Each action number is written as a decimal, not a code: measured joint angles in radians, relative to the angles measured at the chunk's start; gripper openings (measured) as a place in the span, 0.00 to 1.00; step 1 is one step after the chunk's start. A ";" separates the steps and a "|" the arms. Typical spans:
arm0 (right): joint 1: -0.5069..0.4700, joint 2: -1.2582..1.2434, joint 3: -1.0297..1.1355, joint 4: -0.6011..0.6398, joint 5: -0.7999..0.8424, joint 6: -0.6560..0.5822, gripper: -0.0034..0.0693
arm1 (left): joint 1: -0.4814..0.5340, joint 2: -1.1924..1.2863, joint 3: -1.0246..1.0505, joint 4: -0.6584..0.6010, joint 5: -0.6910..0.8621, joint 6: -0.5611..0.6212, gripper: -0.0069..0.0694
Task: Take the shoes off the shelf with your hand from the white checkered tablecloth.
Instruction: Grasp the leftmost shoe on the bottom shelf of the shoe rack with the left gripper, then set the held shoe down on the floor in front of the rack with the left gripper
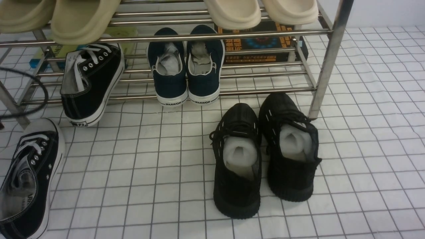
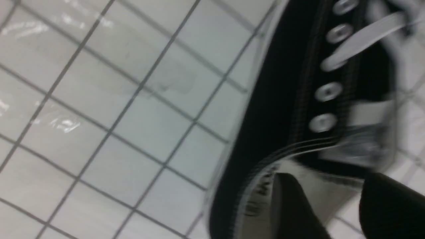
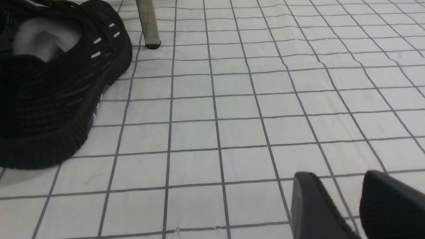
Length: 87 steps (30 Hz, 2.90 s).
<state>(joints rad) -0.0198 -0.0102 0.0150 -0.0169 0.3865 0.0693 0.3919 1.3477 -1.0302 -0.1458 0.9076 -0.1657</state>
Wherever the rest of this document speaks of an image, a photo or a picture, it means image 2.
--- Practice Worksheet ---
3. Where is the black canvas sneaker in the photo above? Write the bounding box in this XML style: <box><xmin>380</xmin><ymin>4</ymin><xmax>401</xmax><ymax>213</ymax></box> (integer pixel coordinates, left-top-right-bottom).
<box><xmin>204</xmin><ymin>0</ymin><xmax>423</xmax><ymax>239</ymax></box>

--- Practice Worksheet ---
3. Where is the white grid tablecloth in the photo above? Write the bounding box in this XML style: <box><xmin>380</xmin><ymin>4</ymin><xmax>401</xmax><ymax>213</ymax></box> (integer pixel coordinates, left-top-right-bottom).
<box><xmin>0</xmin><ymin>0</ymin><xmax>425</xmax><ymax>239</ymax></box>

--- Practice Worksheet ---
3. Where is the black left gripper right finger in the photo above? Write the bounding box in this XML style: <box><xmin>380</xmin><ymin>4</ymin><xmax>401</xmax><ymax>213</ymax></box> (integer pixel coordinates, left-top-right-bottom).
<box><xmin>359</xmin><ymin>173</ymin><xmax>425</xmax><ymax>239</ymax></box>

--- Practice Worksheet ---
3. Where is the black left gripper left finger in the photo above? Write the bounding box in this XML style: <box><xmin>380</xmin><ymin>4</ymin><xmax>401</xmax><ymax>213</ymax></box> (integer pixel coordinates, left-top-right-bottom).
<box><xmin>271</xmin><ymin>173</ymin><xmax>331</xmax><ymax>239</ymax></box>

